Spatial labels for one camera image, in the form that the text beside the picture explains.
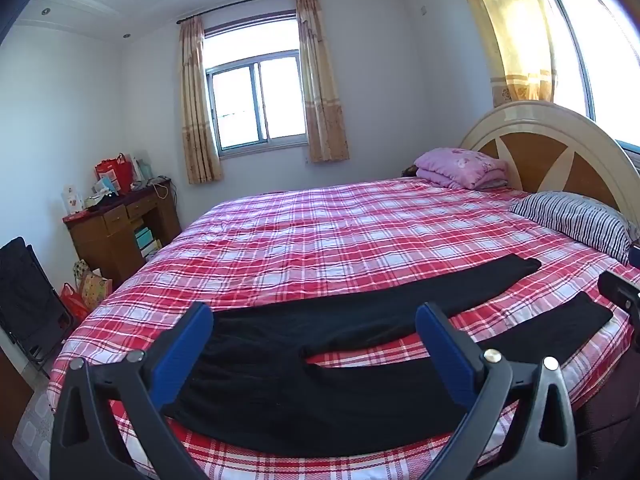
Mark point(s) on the brown wooden cabinet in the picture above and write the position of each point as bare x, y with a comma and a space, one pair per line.
12, 395

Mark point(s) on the striped pillow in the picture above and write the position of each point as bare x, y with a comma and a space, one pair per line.
575, 220

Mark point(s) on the red shopping bag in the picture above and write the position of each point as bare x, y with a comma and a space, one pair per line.
75, 305

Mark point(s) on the bed with red plaid sheet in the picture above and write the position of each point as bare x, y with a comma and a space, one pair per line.
325, 225

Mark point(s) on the beige patterned curtain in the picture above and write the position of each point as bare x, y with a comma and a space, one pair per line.
197, 110
322, 85

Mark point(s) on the black curtain rod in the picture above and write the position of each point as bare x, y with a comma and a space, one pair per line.
240, 6

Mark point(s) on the light blue box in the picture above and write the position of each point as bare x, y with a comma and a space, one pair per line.
107, 185

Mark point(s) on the black folding chair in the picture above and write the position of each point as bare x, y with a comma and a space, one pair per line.
30, 300

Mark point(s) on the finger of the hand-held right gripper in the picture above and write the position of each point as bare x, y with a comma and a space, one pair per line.
622, 292

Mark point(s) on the dark cloth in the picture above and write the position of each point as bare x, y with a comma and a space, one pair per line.
410, 171

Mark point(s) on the white paper bag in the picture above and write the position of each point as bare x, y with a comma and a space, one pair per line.
140, 170

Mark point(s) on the stacked boxes under desk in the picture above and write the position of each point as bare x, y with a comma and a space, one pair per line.
146, 242

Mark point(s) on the red gift bag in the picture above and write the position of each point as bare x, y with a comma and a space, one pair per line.
115, 172

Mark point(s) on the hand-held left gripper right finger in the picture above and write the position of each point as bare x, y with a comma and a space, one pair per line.
445, 355

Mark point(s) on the yellow sunlit curtain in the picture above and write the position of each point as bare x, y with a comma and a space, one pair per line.
515, 35

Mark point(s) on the white floral bag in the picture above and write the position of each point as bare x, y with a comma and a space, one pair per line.
72, 201

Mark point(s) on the brown wooden desk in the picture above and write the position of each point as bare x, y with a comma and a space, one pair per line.
105, 235

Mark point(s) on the large bedside window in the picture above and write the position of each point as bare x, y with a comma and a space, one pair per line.
595, 50

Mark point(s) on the patterned gift bag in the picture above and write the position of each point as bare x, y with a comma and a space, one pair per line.
96, 290

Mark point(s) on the black pants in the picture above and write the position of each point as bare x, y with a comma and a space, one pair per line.
300, 320

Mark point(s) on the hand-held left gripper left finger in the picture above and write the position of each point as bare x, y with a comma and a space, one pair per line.
182, 355

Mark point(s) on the cream and wood headboard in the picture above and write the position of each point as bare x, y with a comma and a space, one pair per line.
540, 155

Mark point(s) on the sliding window with grey frame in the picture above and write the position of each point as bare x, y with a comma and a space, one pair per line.
255, 105

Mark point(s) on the folded pink blanket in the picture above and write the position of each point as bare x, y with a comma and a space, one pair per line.
460, 165

